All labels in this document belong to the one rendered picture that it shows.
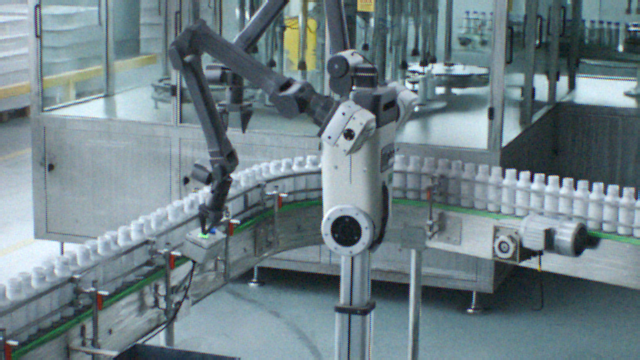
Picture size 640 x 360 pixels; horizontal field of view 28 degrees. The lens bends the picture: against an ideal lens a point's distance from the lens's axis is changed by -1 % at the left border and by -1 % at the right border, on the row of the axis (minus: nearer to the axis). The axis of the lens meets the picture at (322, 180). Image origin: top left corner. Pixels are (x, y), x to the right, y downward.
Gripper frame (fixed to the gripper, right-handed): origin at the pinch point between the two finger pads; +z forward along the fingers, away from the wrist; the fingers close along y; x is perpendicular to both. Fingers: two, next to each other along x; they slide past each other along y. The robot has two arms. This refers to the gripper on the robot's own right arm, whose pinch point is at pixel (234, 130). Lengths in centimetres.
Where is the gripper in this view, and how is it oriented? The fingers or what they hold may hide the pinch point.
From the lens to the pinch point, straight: 421.1
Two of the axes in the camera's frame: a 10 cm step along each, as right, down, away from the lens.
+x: -3.3, 1.9, -9.2
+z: -0.2, 9.8, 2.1
